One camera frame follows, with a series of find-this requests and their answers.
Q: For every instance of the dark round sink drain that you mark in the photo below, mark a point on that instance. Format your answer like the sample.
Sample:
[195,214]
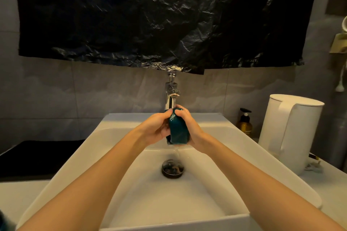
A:
[173,168]

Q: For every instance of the person's right hand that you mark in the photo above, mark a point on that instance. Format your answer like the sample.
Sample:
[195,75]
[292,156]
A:
[193,132]

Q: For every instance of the person's right thumb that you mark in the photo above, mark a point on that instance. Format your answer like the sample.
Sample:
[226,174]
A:
[182,112]

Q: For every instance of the white wall-mounted holder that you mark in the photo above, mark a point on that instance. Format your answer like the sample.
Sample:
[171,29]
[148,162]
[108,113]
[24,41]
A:
[340,41]

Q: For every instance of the person's left thumb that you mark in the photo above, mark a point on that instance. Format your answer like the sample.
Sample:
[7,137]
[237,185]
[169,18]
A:
[166,114]

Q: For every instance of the person's right forearm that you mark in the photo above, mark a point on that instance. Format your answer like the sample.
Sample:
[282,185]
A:
[267,184]

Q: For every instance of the dark green cloth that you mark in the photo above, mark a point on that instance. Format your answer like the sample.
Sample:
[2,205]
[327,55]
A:
[178,129]

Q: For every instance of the black plastic sheet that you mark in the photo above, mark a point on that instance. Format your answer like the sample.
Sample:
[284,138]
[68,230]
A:
[162,14]

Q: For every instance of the person's left hand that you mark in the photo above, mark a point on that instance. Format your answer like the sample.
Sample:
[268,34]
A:
[153,129]

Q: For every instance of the white ceramic sink basin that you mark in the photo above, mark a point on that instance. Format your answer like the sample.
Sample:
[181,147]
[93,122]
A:
[173,184]

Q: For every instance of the person's left forearm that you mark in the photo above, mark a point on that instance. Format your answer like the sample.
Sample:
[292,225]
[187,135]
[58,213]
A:
[89,184]

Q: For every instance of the amber pump soap bottle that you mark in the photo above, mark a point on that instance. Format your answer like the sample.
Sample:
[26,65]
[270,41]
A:
[245,124]

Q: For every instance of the white electric kettle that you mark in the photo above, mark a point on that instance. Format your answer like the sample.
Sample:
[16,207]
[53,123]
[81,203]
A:
[290,133]

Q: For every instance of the chrome faucet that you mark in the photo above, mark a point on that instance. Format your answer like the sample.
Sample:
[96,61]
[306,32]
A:
[171,91]

